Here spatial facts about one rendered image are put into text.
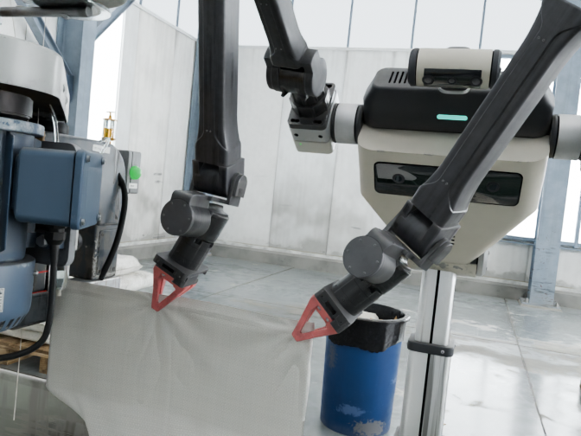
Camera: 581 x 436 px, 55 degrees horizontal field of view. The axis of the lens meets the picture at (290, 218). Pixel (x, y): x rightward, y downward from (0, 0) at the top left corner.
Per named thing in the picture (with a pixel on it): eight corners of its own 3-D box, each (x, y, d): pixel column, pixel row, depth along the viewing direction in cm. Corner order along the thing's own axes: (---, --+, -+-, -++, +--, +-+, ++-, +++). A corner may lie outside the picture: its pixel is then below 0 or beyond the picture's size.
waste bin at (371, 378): (403, 415, 338) (415, 309, 334) (390, 451, 289) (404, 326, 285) (325, 399, 353) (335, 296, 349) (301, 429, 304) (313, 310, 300)
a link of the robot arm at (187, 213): (249, 176, 95) (206, 165, 98) (216, 164, 84) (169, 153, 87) (232, 245, 95) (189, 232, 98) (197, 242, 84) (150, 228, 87)
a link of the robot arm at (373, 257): (456, 246, 81) (414, 208, 85) (435, 227, 71) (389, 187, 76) (399, 305, 83) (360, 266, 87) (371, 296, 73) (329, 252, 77)
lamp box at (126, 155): (137, 194, 122) (141, 152, 121) (125, 193, 117) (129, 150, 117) (108, 190, 124) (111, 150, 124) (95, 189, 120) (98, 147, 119)
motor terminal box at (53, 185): (99, 242, 74) (107, 154, 73) (80, 251, 64) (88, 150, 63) (34, 237, 73) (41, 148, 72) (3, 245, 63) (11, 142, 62)
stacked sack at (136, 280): (162, 288, 461) (162, 271, 460) (111, 301, 397) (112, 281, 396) (116, 280, 475) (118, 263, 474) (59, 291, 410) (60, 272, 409)
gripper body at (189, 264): (150, 262, 92) (172, 224, 91) (175, 257, 102) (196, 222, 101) (181, 285, 91) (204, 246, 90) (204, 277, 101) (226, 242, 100)
